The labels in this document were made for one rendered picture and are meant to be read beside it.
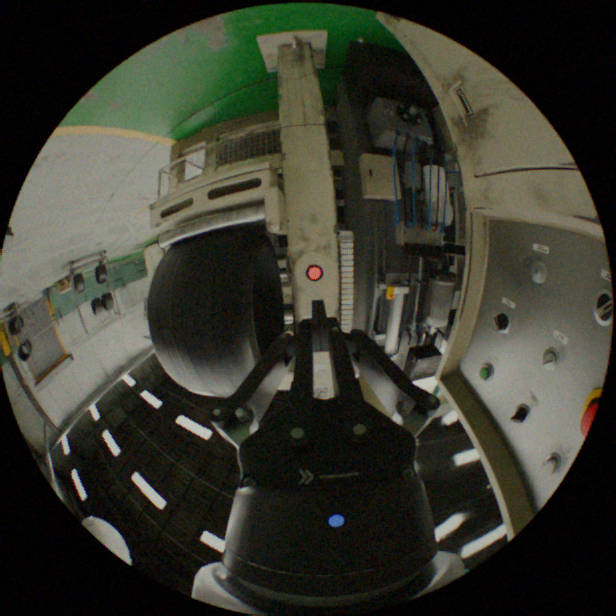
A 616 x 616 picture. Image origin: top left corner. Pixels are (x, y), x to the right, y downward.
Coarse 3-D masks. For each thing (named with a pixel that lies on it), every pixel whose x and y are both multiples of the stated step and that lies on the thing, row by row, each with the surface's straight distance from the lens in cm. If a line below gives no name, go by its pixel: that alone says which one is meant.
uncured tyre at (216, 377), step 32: (192, 256) 44; (224, 256) 40; (256, 256) 47; (160, 288) 47; (192, 288) 39; (224, 288) 36; (256, 288) 90; (160, 320) 46; (192, 320) 38; (224, 320) 36; (256, 320) 92; (160, 352) 50; (192, 352) 41; (224, 352) 37; (256, 352) 43; (192, 384) 52; (224, 384) 44
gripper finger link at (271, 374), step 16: (288, 336) 15; (272, 352) 14; (256, 368) 12; (272, 368) 12; (288, 368) 15; (256, 384) 11; (272, 384) 13; (224, 400) 11; (240, 400) 11; (256, 400) 11; (224, 416) 10; (256, 416) 12
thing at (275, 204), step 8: (264, 192) 38; (272, 192) 37; (280, 192) 41; (272, 200) 37; (280, 200) 40; (272, 208) 37; (280, 208) 39; (272, 216) 36; (280, 216) 38; (272, 224) 36; (280, 224) 36; (272, 232) 38; (280, 232) 42
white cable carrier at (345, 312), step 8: (344, 232) 49; (352, 232) 49; (344, 240) 49; (352, 240) 49; (344, 248) 51; (344, 256) 49; (352, 256) 49; (344, 264) 49; (352, 264) 49; (344, 272) 49; (352, 272) 50; (344, 280) 50; (352, 280) 50; (344, 288) 51; (344, 296) 51; (352, 296) 52; (344, 304) 52; (344, 312) 53; (352, 312) 53; (344, 320) 54; (344, 328) 55
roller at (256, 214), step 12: (264, 204) 42; (216, 216) 46; (228, 216) 44; (240, 216) 42; (252, 216) 41; (264, 216) 41; (180, 228) 52; (192, 228) 49; (204, 228) 47; (216, 228) 45; (228, 228) 45; (168, 240) 55; (180, 240) 53
